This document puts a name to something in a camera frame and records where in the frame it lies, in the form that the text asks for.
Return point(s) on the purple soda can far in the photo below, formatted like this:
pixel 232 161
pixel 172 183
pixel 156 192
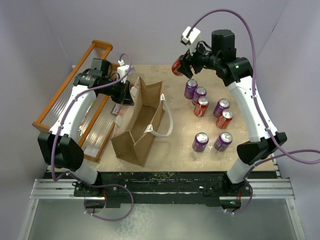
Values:
pixel 190 87

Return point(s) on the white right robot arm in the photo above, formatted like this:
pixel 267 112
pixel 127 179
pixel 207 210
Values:
pixel 237 75

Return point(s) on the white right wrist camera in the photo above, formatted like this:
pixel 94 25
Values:
pixel 191 37

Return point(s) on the brown canvas tote bag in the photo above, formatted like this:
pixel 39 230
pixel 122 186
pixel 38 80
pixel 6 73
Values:
pixel 137 126

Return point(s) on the purple soda can front right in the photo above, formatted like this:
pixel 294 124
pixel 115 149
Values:
pixel 223 141

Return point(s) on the small brown packet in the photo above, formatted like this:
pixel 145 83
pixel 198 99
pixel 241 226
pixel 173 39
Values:
pixel 116 109

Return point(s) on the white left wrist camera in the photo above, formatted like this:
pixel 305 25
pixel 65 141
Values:
pixel 123 70

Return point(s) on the purple soda can front left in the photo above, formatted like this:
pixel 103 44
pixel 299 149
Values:
pixel 200 142

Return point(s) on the purple soda can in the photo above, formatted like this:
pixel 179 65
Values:
pixel 200 142
pixel 221 105
pixel 223 141
pixel 190 87
pixel 199 92

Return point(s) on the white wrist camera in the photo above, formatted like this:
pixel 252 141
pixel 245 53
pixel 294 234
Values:
pixel 191 37
pixel 123 70

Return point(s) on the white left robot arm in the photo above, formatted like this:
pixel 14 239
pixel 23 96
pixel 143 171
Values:
pixel 58 146

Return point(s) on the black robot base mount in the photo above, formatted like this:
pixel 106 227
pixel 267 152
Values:
pixel 209 188

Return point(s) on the green marker pen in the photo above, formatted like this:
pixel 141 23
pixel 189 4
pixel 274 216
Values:
pixel 87 111

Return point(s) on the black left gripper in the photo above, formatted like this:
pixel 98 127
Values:
pixel 124 97

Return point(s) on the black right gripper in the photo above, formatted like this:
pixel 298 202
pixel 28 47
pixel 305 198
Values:
pixel 191 59

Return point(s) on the aluminium front rail frame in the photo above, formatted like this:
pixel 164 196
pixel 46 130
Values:
pixel 54 214

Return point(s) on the red cola can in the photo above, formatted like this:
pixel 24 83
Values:
pixel 201 106
pixel 175 68
pixel 224 119

